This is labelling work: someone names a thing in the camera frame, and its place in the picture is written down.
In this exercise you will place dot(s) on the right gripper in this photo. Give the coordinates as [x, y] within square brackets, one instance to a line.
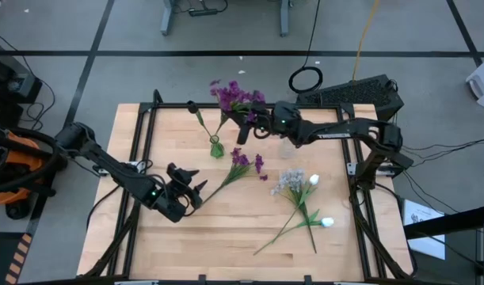
[265, 118]

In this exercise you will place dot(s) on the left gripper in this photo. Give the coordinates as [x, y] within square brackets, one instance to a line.
[180, 186]

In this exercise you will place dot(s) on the purple artificial flower bunch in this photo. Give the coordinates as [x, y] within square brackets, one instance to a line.
[241, 159]
[233, 97]

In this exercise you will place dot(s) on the white small-blossom flower bunch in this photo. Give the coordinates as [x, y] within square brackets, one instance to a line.
[293, 180]

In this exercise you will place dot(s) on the white artificial tulip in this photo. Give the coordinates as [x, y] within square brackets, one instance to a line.
[313, 179]
[327, 222]

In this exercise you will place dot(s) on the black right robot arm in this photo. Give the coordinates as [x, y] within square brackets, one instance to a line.
[344, 132]

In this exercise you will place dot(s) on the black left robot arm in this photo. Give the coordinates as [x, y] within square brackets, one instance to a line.
[119, 172]

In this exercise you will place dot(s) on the green glass vase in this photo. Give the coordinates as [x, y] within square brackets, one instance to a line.
[217, 151]

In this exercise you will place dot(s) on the clear glass vase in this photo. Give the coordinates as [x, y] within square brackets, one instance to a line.
[288, 152]

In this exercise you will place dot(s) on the grey desk leg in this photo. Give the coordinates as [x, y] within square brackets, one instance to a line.
[284, 20]
[168, 17]

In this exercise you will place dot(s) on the black power strip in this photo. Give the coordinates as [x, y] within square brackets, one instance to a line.
[203, 12]

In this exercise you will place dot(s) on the silver aluminium extrusion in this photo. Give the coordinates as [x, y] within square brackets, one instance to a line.
[350, 283]
[136, 283]

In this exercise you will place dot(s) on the black computer tower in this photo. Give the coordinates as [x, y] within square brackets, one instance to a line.
[356, 93]

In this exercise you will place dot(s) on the black mat with orange stripes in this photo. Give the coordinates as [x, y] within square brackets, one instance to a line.
[4, 261]

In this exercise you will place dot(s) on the black equipment box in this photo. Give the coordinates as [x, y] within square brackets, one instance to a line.
[8, 85]

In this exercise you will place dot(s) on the white paper sheet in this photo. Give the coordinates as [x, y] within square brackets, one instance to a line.
[427, 247]

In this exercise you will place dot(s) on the black metal beam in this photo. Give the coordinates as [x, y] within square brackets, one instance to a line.
[455, 219]

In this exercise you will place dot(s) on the black metal table frame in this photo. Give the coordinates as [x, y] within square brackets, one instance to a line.
[166, 105]

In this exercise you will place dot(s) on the black camera bracket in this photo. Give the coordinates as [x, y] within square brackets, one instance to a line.
[202, 279]
[308, 279]

